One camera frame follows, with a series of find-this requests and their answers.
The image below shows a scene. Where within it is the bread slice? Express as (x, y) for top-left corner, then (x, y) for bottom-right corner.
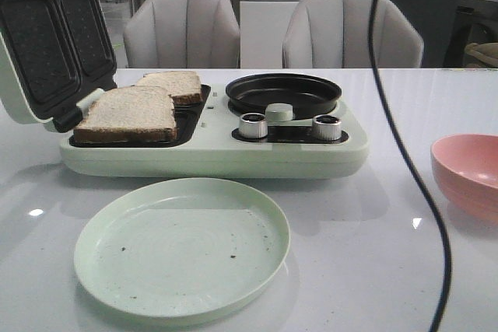
(73, 86), (177, 144)
(136, 71), (203, 106)

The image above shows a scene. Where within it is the pink bowl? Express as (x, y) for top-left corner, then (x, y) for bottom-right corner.
(431, 134), (497, 223)

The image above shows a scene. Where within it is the breakfast maker hinged lid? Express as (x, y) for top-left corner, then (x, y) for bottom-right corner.
(1, 0), (117, 133)

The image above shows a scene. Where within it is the green breakfast maker base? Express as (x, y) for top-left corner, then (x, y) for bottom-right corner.
(60, 83), (368, 179)

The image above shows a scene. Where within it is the dark grey counter cabinet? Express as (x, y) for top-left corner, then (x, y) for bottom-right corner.
(309, 0), (498, 68)

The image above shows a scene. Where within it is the right grey upholstered chair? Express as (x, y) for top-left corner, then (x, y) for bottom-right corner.
(282, 0), (424, 68)

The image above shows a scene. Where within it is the grey upholstered chair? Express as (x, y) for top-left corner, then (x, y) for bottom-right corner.
(124, 0), (240, 68)
(282, 0), (424, 68)

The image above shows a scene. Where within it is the white refrigerator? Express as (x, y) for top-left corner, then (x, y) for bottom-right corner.
(240, 0), (301, 68)

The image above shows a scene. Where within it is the black round frying pan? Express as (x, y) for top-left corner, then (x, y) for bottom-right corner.
(226, 72), (342, 120)

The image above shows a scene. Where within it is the right silver control knob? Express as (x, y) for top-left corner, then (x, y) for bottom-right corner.
(311, 114), (342, 142)

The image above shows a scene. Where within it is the silver control knob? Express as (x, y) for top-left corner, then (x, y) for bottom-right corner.
(311, 114), (342, 142)
(238, 113), (268, 139)

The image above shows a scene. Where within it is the left grey upholstered chair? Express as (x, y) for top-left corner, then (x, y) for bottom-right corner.
(124, 0), (240, 68)

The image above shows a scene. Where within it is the left silver control knob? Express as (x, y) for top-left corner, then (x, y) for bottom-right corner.
(238, 113), (268, 139)

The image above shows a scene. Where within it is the light green round plate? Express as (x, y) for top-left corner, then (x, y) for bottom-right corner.
(74, 178), (290, 326)

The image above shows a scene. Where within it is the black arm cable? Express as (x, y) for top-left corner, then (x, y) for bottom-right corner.
(367, 0), (454, 332)

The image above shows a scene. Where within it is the green pan handle knob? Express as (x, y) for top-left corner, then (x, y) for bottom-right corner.
(265, 103), (294, 122)

